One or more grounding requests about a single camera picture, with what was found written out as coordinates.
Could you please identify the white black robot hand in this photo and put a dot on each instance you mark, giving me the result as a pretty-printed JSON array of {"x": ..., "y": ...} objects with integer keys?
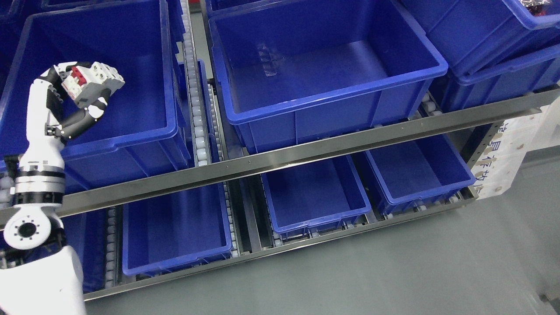
[{"x": 53, "y": 119}]

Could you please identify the steel shelf rail upper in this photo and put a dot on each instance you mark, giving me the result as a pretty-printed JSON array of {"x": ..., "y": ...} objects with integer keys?
[{"x": 246, "y": 166}]

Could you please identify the grey red circuit breaker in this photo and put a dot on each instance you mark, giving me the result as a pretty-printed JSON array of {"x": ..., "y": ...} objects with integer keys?
[{"x": 85, "y": 84}]

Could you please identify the blue bin lower centre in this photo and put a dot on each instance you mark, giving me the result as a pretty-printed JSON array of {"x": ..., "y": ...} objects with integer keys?
[{"x": 314, "y": 197}]

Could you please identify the large blue bin left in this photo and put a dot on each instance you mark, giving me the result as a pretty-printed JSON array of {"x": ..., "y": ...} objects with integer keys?
[{"x": 122, "y": 119}]

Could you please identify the blue bin upper right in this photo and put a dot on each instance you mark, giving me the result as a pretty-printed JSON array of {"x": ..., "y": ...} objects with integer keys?
[{"x": 495, "y": 49}]

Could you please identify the large blue bin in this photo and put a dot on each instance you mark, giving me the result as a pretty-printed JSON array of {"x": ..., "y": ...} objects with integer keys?
[
  {"x": 122, "y": 119},
  {"x": 296, "y": 71}
]

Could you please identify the blue bin lower left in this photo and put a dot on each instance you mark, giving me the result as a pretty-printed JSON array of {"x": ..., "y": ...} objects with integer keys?
[{"x": 176, "y": 231}]

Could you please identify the steel shelf rail lower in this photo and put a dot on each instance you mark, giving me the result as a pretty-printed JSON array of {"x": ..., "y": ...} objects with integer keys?
[{"x": 465, "y": 197}]

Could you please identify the steel shelf rail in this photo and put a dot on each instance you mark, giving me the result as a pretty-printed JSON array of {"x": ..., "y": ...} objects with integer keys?
[
  {"x": 465, "y": 197},
  {"x": 246, "y": 166}
]

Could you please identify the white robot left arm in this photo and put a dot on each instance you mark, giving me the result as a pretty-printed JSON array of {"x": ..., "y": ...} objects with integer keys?
[{"x": 41, "y": 274}]

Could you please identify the large blue bin centre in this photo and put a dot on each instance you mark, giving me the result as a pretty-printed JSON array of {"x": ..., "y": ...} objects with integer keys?
[{"x": 296, "y": 71}]

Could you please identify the white roller track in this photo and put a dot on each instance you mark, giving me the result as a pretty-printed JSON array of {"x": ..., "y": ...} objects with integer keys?
[{"x": 200, "y": 138}]

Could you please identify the blue bin lower right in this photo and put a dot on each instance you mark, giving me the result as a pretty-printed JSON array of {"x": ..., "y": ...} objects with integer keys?
[{"x": 414, "y": 173}]

